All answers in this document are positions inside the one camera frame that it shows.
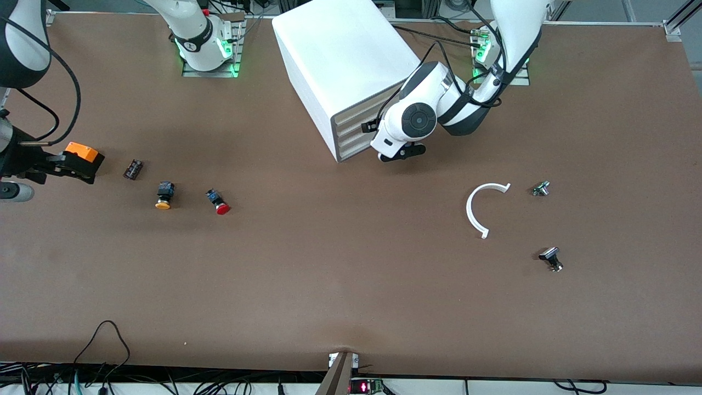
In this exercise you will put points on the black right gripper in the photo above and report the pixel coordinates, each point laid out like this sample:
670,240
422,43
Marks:
23,159

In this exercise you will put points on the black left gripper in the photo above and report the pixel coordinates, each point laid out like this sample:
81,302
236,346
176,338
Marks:
371,127

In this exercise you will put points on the white plastic drawer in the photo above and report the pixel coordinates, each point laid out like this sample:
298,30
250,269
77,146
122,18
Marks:
354,130
356,114
354,147

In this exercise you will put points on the red push button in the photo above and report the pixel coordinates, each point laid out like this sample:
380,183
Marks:
222,208

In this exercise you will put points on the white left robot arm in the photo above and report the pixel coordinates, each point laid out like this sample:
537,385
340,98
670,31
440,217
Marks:
515,33

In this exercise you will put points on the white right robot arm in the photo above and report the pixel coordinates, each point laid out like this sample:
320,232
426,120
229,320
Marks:
192,27

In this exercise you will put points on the white drawer cabinet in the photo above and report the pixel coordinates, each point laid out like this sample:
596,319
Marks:
340,49

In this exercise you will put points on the yellow push button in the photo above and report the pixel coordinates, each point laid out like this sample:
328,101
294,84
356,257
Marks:
164,192

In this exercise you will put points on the black square push button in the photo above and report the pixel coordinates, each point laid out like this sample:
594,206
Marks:
549,254

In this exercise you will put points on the small black terminal block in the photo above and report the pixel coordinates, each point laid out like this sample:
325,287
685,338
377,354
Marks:
133,169

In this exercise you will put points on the small green metal connector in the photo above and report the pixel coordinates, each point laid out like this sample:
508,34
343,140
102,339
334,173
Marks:
541,188

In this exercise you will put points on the circuit board red display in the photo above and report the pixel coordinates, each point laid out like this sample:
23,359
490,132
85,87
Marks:
364,387

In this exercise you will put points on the orange button enclosure box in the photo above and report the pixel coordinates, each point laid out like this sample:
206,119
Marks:
82,149

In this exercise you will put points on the white semicircular plastic bracket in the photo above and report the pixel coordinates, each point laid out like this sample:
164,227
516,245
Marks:
469,213

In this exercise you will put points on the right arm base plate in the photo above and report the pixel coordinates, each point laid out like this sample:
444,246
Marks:
192,73

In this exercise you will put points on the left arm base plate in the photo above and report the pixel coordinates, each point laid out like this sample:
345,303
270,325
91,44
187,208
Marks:
521,81

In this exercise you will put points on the brown camera stand post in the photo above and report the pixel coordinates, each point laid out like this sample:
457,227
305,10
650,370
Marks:
337,378

